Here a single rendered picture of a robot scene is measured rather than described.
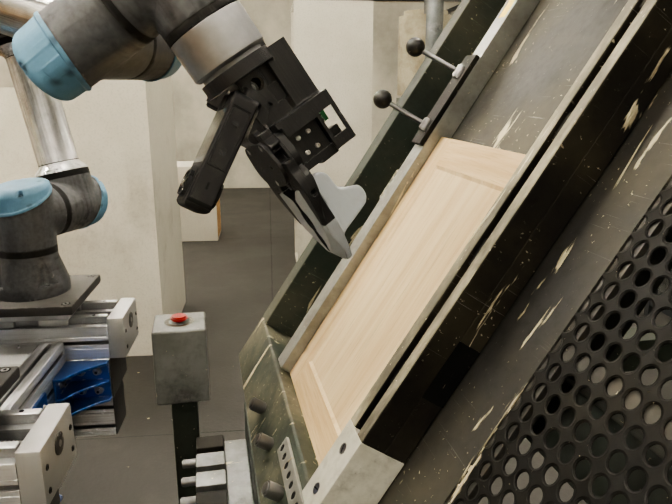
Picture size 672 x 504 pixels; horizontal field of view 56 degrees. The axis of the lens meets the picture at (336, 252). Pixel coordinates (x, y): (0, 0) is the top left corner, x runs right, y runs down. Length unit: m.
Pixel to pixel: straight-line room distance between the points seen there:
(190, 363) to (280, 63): 0.99
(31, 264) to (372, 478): 0.85
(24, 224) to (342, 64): 3.73
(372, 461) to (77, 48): 0.58
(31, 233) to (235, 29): 0.90
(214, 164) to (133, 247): 2.96
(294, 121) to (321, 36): 4.29
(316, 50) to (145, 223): 2.05
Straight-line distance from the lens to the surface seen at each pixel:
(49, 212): 1.42
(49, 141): 1.51
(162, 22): 0.59
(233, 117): 0.58
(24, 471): 0.98
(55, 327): 1.43
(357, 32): 4.90
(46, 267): 1.42
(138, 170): 3.43
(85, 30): 0.61
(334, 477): 0.85
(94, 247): 3.56
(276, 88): 0.61
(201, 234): 6.21
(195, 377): 1.51
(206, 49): 0.58
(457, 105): 1.28
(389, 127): 1.48
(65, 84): 0.64
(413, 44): 1.31
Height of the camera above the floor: 1.46
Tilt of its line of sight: 15 degrees down
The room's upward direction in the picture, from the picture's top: straight up
